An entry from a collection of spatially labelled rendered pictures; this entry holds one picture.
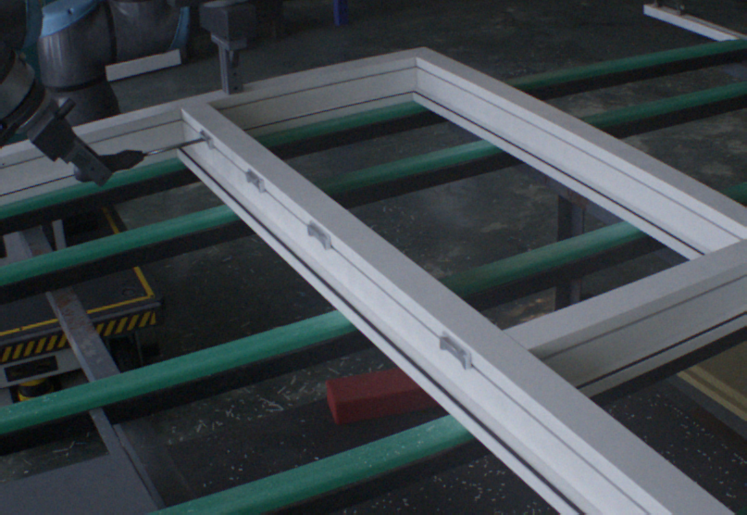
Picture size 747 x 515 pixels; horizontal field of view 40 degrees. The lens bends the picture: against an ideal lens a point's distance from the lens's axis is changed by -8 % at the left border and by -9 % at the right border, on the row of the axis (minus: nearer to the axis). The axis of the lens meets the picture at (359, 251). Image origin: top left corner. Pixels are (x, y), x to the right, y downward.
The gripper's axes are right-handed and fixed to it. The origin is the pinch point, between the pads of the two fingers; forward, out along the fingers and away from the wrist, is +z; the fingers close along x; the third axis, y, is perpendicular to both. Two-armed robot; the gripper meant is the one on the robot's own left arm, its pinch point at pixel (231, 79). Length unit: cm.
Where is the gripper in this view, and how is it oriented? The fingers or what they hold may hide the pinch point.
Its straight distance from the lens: 176.4
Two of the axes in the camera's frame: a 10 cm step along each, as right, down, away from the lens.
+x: -4.6, -3.8, 8.0
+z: 0.6, 8.9, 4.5
